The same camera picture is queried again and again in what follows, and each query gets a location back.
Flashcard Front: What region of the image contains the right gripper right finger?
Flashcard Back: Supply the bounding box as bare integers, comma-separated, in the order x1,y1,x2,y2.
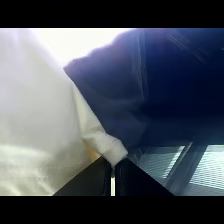
114,157,175,197

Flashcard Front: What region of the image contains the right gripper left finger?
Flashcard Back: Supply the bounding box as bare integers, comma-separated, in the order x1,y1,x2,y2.
53,156,112,197

